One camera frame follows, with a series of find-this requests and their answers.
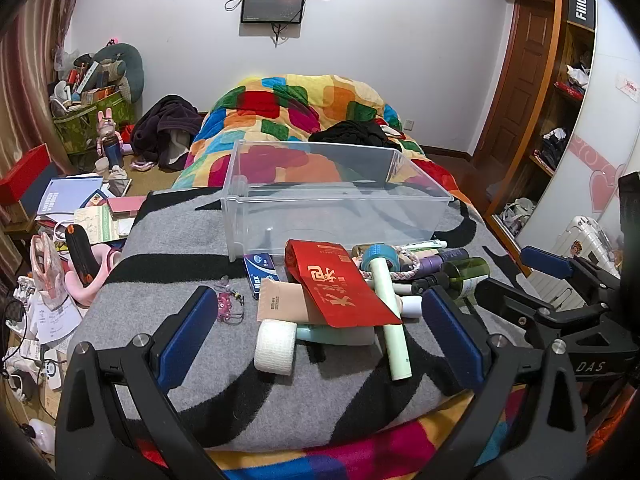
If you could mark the colourful patchwork quilt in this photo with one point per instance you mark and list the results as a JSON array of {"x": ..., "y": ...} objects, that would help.
[{"x": 300, "y": 105}]

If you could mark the black clothing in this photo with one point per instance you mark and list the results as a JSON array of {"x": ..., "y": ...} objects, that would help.
[{"x": 350, "y": 132}]

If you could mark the wall outlet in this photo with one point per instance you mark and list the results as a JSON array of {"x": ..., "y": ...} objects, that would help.
[{"x": 410, "y": 124}]

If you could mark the teal tape roll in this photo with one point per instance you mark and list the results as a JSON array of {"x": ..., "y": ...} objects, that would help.
[{"x": 382, "y": 252}]

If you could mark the red paper envelope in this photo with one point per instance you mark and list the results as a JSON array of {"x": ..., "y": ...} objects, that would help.
[{"x": 330, "y": 290}]

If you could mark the beige cosmetic tube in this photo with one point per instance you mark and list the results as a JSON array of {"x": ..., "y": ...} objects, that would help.
[{"x": 282, "y": 302}]

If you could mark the white ointment tube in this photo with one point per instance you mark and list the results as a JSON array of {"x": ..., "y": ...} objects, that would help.
[{"x": 425, "y": 245}]

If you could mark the white sliding door with hearts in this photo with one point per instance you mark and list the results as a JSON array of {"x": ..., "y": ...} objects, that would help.
[{"x": 610, "y": 110}]

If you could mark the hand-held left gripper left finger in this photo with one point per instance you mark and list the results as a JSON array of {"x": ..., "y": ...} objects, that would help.
[{"x": 187, "y": 330}]

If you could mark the pink box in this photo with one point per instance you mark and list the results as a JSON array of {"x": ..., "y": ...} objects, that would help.
[{"x": 125, "y": 205}]

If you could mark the green storage bag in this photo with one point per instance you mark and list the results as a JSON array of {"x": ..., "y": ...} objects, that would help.
[{"x": 85, "y": 127}]

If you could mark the white bandage roll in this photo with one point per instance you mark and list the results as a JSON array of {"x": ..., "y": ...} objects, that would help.
[{"x": 275, "y": 345}]

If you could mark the blue book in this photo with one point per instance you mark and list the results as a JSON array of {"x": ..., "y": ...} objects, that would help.
[{"x": 70, "y": 195}]

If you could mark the purple bottle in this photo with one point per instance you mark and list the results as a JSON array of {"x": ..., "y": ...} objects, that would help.
[{"x": 440, "y": 262}]

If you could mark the black box with white print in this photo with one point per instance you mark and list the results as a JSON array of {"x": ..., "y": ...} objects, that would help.
[{"x": 582, "y": 6}]

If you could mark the wooden wardrobe shelving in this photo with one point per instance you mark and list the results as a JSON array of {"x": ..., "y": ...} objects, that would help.
[{"x": 575, "y": 45}]

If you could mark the small blue box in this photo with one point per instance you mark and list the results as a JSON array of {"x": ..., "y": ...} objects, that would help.
[{"x": 261, "y": 275}]

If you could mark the white bag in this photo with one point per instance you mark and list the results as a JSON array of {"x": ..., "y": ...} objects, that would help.
[{"x": 517, "y": 212}]

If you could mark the pink bunny toy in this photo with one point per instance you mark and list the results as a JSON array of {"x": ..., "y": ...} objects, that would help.
[{"x": 106, "y": 122}]

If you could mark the wooden door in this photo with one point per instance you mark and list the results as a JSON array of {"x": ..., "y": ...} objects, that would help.
[{"x": 525, "y": 60}]

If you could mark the white suitcase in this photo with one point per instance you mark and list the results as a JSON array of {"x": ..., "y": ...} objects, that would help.
[{"x": 585, "y": 240}]

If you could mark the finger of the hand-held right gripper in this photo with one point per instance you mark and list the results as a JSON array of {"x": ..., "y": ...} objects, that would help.
[
  {"x": 510, "y": 300},
  {"x": 547, "y": 261}
]

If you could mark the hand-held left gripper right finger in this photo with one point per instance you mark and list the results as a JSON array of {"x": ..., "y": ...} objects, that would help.
[{"x": 452, "y": 330}]

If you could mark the clear plastic storage bin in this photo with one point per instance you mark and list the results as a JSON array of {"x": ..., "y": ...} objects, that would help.
[{"x": 250, "y": 200}]

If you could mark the pile of papers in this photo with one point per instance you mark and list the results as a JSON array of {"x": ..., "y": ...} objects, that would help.
[{"x": 55, "y": 320}]

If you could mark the red box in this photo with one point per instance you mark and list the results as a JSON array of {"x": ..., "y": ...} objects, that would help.
[{"x": 22, "y": 175}]

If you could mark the pale green tube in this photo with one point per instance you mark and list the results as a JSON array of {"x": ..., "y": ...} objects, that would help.
[{"x": 392, "y": 325}]

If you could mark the dark blue bottle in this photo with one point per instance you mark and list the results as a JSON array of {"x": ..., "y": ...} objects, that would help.
[{"x": 112, "y": 152}]

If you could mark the grey green neck pillow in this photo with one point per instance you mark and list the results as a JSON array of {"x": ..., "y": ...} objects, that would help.
[{"x": 132, "y": 67}]

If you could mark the white cup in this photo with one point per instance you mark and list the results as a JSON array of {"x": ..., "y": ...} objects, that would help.
[{"x": 102, "y": 164}]

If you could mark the green spray bottle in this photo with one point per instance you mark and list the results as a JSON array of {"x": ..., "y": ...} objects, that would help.
[{"x": 467, "y": 272}]

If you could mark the grey black blanket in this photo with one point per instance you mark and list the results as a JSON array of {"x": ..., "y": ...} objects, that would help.
[{"x": 165, "y": 270}]

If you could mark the pink transparent pouch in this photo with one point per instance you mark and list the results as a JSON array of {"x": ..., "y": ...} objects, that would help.
[{"x": 45, "y": 270}]

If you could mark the dark folded clothes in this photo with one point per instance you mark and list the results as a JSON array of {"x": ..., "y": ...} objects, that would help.
[{"x": 555, "y": 146}]

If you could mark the black tool with orange trim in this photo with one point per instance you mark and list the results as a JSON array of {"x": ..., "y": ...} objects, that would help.
[{"x": 80, "y": 255}]

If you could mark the striped curtain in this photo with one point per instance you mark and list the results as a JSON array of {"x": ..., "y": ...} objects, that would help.
[{"x": 35, "y": 60}]

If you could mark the dark purple clothing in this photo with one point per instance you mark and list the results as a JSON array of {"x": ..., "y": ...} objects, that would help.
[{"x": 165, "y": 120}]

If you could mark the green patterned booklet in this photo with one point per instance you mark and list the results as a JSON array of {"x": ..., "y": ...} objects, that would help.
[{"x": 97, "y": 222}]

